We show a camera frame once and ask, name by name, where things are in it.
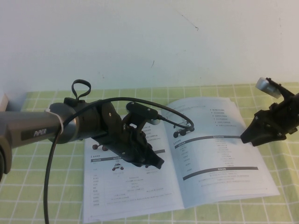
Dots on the black left camera mount bracket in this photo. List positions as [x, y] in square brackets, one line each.
[134, 123]

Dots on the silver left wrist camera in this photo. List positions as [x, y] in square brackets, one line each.
[142, 109]

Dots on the beige board edge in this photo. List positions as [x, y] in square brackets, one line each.
[3, 102]

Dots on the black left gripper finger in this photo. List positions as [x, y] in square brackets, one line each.
[153, 163]
[155, 155]

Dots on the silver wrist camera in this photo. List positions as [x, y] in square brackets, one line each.
[266, 87]
[142, 109]

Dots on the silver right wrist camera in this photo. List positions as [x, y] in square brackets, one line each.
[266, 87]

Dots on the white zip tie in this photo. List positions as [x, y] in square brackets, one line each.
[61, 128]

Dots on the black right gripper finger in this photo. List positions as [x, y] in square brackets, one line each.
[253, 130]
[268, 137]

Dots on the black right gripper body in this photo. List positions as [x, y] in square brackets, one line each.
[285, 116]

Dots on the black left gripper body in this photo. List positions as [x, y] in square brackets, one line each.
[130, 147]

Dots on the green white checkered tablecloth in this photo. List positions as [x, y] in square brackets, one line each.
[46, 186]

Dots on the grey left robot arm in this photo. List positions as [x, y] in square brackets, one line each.
[35, 133]

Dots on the white product catalogue book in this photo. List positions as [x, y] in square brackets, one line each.
[210, 175]

